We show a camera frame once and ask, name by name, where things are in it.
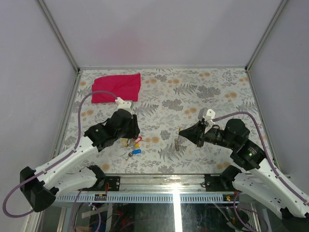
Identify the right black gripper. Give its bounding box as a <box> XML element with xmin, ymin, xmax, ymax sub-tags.
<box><xmin>178</xmin><ymin>119</ymin><xmax>237</xmax><ymax>149</ymax></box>

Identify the blue tag key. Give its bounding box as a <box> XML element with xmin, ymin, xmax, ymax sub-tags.
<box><xmin>126</xmin><ymin>149</ymin><xmax>141</xmax><ymax>161</ymax></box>

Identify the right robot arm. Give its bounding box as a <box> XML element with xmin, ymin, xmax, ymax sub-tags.
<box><xmin>179</xmin><ymin>118</ymin><xmax>309</xmax><ymax>221</ymax></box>

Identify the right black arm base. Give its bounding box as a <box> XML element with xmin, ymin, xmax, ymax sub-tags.
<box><xmin>200</xmin><ymin>174</ymin><xmax>228</xmax><ymax>192</ymax></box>

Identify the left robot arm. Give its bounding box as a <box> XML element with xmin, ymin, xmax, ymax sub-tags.
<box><xmin>20</xmin><ymin>109</ymin><xmax>140</xmax><ymax>212</ymax></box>

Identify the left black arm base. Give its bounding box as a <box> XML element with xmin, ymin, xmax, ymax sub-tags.
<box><xmin>105</xmin><ymin>176</ymin><xmax>121</xmax><ymax>192</ymax></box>

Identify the red tag key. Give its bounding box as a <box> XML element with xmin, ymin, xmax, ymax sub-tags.
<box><xmin>133</xmin><ymin>136</ymin><xmax>144</xmax><ymax>144</ymax></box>

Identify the yellow tag key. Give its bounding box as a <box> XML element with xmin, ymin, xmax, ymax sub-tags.
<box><xmin>121</xmin><ymin>139</ymin><xmax>129</xmax><ymax>147</ymax></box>

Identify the pink folded cloth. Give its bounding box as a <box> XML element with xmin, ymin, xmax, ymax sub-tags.
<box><xmin>92</xmin><ymin>73</ymin><xmax>141</xmax><ymax>102</ymax></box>

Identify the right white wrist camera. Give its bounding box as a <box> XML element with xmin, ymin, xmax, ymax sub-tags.
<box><xmin>198</xmin><ymin>107</ymin><xmax>216</xmax><ymax>126</ymax></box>

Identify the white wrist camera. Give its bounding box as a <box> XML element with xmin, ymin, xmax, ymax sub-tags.
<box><xmin>198</xmin><ymin>107</ymin><xmax>216</xmax><ymax>126</ymax></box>
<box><xmin>115</xmin><ymin>97</ymin><xmax>133</xmax><ymax>114</ymax></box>

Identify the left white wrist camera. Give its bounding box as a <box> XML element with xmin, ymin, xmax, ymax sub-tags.
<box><xmin>115</xmin><ymin>97</ymin><xmax>133</xmax><ymax>114</ymax></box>

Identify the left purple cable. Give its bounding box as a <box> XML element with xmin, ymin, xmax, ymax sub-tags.
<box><xmin>2</xmin><ymin>90</ymin><xmax>120</xmax><ymax>216</ymax></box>

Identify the purple cable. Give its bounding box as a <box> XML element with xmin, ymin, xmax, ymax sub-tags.
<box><xmin>2</xmin><ymin>90</ymin><xmax>120</xmax><ymax>216</ymax></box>
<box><xmin>212</xmin><ymin>111</ymin><xmax>309</xmax><ymax>206</ymax></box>

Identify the aluminium front rail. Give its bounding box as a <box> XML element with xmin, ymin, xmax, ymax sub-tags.
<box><xmin>58</xmin><ymin>173</ymin><xmax>234</xmax><ymax>194</ymax></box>

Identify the white slotted cable duct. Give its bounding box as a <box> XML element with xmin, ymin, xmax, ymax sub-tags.
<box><xmin>56</xmin><ymin>192</ymin><xmax>234</xmax><ymax>203</ymax></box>

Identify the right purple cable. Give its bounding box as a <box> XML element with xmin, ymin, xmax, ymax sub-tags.
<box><xmin>212</xmin><ymin>111</ymin><xmax>309</xmax><ymax>206</ymax></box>

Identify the left aluminium frame post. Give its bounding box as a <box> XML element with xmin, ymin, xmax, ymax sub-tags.
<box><xmin>35</xmin><ymin>0</ymin><xmax>80</xmax><ymax>73</ymax></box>

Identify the aluminium frame post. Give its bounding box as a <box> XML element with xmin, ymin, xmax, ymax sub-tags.
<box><xmin>245</xmin><ymin>0</ymin><xmax>290</xmax><ymax>72</ymax></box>
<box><xmin>35</xmin><ymin>0</ymin><xmax>80</xmax><ymax>73</ymax></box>

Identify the right aluminium frame post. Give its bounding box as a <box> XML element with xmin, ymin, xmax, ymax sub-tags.
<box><xmin>245</xmin><ymin>0</ymin><xmax>290</xmax><ymax>72</ymax></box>

